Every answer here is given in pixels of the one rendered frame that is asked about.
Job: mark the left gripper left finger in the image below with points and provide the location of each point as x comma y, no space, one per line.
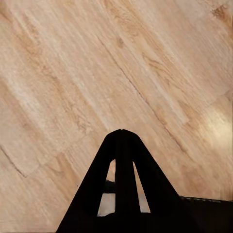
81,216

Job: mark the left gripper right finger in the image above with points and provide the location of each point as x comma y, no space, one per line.
169,213

